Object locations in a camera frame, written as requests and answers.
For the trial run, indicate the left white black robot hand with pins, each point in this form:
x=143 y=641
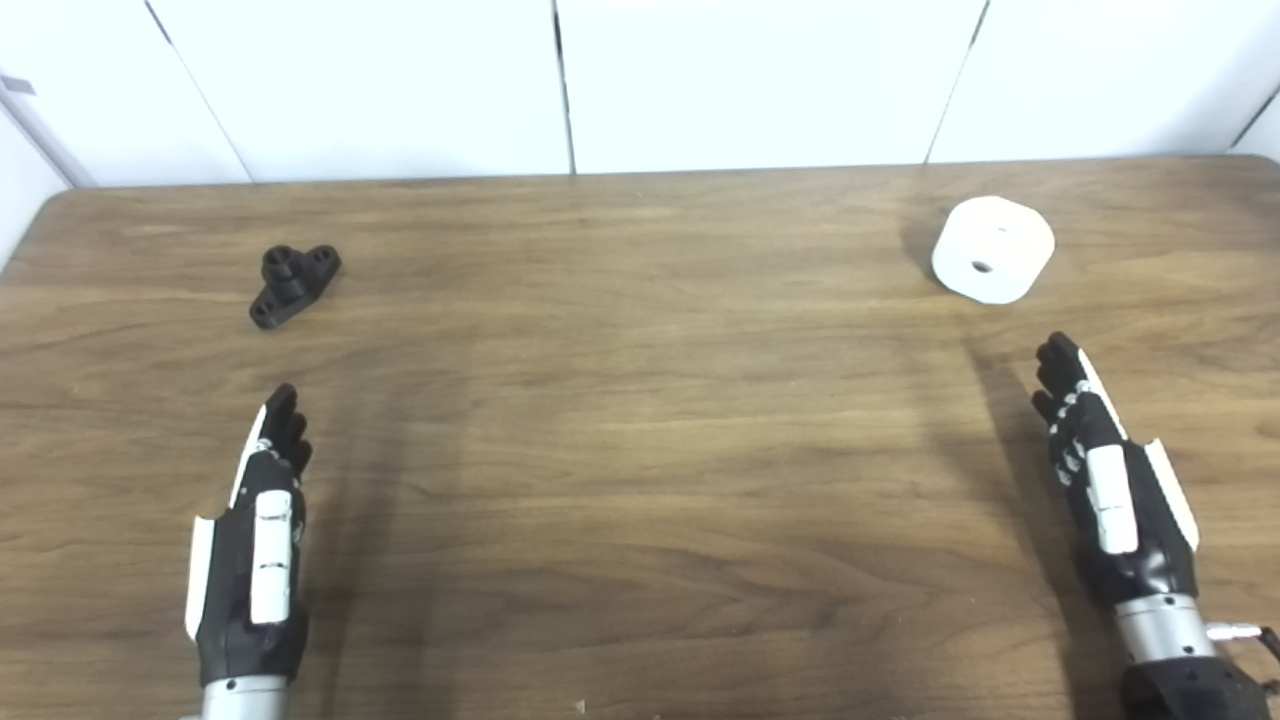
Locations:
x=270 y=560

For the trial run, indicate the round white piece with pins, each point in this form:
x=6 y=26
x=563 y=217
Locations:
x=1000 y=240

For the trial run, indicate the grey wall tag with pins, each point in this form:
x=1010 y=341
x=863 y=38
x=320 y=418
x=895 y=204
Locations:
x=15 y=85

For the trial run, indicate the black flanged holder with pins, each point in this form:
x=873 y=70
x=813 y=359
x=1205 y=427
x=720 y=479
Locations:
x=290 y=285

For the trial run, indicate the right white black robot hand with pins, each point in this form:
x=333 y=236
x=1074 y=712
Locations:
x=1110 y=500

